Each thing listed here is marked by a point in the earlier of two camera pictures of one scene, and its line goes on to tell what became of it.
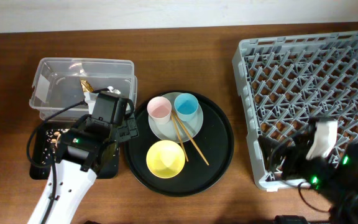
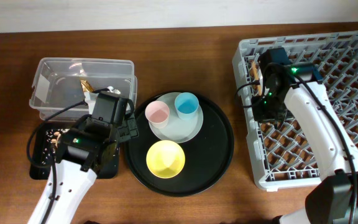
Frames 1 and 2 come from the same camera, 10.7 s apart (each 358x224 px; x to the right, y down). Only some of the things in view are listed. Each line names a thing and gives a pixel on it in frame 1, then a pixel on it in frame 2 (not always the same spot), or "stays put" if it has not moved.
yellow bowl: x=165 y=159 stays put
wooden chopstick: x=190 y=135 → x=254 y=76
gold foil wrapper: x=86 y=86 stays put
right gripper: x=294 y=152 → x=261 y=116
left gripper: x=130 y=129 stays put
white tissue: x=92 y=97 stays put
